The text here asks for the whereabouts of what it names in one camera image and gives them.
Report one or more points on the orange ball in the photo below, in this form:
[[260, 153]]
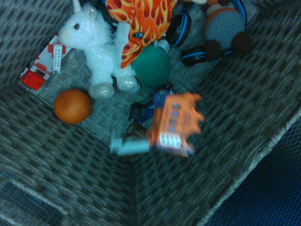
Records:
[[71, 106]]

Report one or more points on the orange toy car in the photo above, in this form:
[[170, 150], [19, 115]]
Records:
[[174, 122]]

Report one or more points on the blue toy jeep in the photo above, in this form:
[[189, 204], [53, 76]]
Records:
[[144, 113]]

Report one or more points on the red white toy fire truck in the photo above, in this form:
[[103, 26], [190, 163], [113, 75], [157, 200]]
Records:
[[33, 77]]

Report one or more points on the white unicorn plush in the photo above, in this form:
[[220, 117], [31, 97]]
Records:
[[98, 47]]

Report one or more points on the grey crocheted toy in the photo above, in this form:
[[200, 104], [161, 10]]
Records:
[[223, 26]]

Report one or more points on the orange flame pattern plush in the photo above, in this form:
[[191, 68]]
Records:
[[145, 18]]

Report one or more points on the woven wicker basket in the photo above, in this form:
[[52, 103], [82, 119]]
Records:
[[70, 164]]

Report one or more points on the black blue headphones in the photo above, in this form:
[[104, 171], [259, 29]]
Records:
[[192, 56]]

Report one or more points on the green ball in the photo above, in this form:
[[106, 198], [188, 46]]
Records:
[[150, 68]]

